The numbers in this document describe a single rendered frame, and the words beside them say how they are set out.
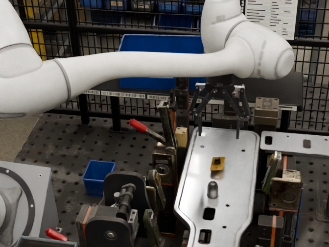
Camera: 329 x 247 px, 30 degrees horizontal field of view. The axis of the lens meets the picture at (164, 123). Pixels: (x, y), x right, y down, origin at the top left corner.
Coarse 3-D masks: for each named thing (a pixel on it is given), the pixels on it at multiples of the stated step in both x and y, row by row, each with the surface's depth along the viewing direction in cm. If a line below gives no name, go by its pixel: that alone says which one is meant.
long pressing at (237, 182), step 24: (192, 144) 195; (216, 144) 195; (240, 144) 195; (192, 168) 186; (216, 168) 186; (240, 168) 186; (192, 192) 178; (240, 192) 177; (192, 216) 170; (216, 216) 169; (240, 216) 169; (192, 240) 162; (216, 240) 162
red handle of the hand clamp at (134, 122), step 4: (132, 120) 182; (136, 120) 183; (132, 124) 182; (136, 124) 182; (140, 124) 182; (136, 128) 183; (140, 128) 182; (144, 128) 182; (148, 128) 184; (144, 132) 183; (148, 132) 183; (152, 132) 183; (152, 136) 183; (156, 136) 183; (160, 136) 184; (156, 140) 184; (160, 140) 184; (164, 140) 184; (164, 144) 184
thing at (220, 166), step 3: (213, 159) 188; (216, 159) 186; (219, 159) 186; (222, 159) 187; (213, 162) 186; (216, 162) 185; (219, 162) 185; (222, 162) 186; (213, 165) 185; (216, 165) 184; (219, 165) 184; (222, 165) 184; (210, 168) 183; (213, 168) 183; (219, 168) 182; (222, 168) 182
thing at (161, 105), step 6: (162, 102) 177; (174, 102) 176; (156, 108) 177; (162, 108) 175; (168, 108) 176; (174, 108) 175; (162, 114) 177; (168, 114) 180; (162, 120) 178; (168, 120) 178; (168, 126) 179; (168, 132) 180; (168, 138) 181; (174, 138) 185; (168, 144) 183
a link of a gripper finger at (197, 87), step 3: (198, 81) 171; (195, 87) 170; (198, 87) 170; (195, 90) 170; (198, 90) 170; (195, 93) 171; (198, 93) 171; (195, 96) 172; (192, 99) 172; (195, 99) 172; (192, 102) 173; (195, 102) 173; (192, 105) 174; (189, 108) 174; (192, 108) 174; (189, 111) 175; (192, 111) 175
